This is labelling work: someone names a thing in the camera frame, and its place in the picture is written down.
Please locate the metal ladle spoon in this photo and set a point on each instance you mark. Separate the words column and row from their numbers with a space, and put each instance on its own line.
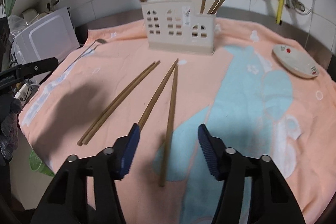
column 97, row 42

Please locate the white floral ceramic plate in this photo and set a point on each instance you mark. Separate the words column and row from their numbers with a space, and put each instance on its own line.
column 297, row 62

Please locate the white microwave oven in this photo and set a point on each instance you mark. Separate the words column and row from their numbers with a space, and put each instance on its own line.
column 51, row 36

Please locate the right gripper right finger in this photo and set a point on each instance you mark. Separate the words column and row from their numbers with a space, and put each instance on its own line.
column 272, row 200

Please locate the peach printed towel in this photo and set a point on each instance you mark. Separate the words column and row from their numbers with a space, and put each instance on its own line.
column 240, row 92

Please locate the cream plastic utensil holder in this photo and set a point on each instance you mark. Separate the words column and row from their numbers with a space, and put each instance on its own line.
column 178, row 26

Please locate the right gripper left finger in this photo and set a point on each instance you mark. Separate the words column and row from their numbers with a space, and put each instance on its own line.
column 84, row 190

